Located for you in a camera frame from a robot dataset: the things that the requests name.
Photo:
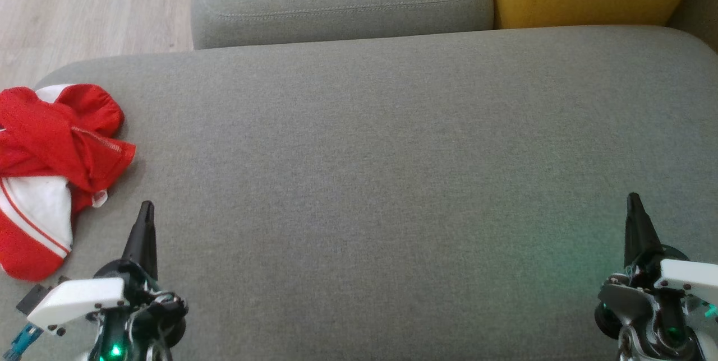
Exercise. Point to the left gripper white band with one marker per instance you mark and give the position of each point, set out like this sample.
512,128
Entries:
78,300

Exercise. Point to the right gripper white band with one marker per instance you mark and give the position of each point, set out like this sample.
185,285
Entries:
687,279

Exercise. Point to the red basketball jersey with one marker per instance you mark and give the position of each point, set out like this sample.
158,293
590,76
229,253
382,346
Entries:
28,254

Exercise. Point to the red white-striped basketball shorts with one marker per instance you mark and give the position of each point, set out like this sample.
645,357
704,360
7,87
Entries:
56,131

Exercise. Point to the wide grey chaise cushion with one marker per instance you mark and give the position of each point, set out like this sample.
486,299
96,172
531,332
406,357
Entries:
359,181

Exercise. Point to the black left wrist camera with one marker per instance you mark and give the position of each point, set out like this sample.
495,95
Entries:
31,298

